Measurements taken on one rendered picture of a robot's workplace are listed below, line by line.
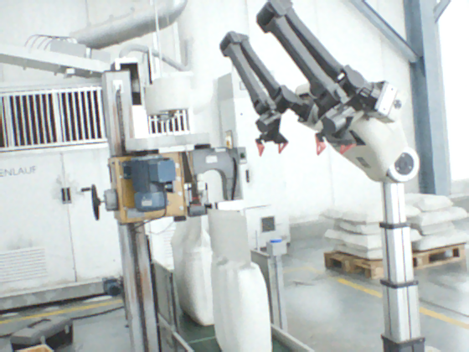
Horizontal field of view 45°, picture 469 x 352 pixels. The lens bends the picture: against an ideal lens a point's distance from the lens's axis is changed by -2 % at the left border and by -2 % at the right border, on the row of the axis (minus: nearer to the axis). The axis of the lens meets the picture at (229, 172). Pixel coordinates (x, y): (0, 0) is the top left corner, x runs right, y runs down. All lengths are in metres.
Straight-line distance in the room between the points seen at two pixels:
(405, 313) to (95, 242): 3.54
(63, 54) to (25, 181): 1.20
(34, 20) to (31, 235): 2.62
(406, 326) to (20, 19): 5.50
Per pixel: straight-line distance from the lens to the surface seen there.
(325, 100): 1.98
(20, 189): 5.43
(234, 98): 6.59
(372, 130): 2.26
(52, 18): 6.92
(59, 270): 5.52
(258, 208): 6.66
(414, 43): 8.64
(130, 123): 2.80
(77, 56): 5.20
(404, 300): 2.58
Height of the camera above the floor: 1.36
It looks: 3 degrees down
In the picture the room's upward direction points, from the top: 6 degrees counter-clockwise
